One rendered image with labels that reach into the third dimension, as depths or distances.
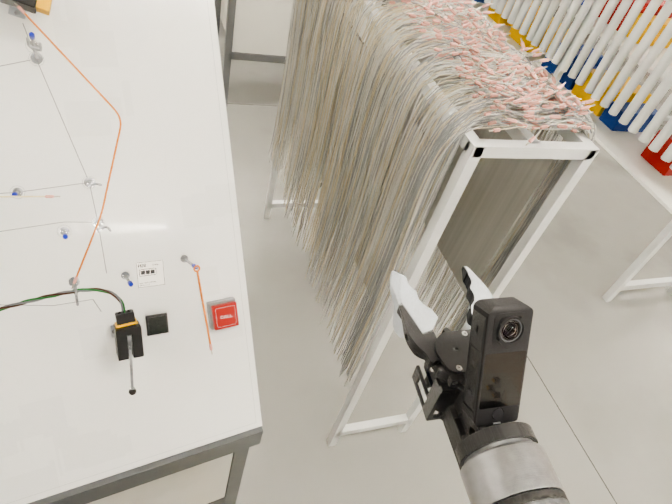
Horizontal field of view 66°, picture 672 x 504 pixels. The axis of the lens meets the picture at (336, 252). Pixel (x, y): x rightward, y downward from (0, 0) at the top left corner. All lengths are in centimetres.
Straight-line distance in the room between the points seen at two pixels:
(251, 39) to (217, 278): 274
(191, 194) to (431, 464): 163
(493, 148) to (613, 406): 202
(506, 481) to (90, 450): 86
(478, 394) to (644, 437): 253
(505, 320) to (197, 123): 76
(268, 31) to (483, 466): 339
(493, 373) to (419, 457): 185
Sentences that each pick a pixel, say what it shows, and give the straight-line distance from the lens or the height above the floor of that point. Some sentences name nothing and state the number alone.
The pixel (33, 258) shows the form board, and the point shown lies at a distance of 104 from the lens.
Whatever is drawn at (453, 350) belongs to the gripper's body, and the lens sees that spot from 52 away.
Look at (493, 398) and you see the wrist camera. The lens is 49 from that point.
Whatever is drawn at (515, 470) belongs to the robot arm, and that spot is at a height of 159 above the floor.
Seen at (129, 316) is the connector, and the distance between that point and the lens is 98.
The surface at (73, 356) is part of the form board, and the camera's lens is 108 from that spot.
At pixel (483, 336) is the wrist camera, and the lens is 46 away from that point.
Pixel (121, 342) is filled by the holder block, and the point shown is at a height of 116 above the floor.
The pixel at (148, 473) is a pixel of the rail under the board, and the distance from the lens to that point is 121.
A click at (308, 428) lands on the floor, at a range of 223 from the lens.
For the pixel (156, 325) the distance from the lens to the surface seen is 107.
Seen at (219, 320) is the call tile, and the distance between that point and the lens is 107.
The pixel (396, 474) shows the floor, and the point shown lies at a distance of 225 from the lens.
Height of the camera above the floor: 197
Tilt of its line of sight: 43 degrees down
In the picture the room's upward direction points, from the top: 18 degrees clockwise
